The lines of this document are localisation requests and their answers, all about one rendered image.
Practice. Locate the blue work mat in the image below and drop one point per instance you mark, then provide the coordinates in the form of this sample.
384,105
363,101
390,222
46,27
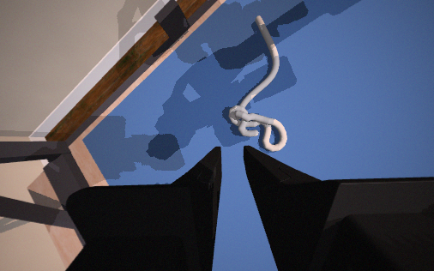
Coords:
354,92

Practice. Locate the white rope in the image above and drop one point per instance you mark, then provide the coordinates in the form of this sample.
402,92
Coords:
238,111

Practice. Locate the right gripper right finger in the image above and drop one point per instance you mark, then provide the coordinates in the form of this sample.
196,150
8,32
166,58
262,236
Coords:
301,214

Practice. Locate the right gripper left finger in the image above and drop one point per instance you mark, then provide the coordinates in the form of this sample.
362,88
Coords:
187,209

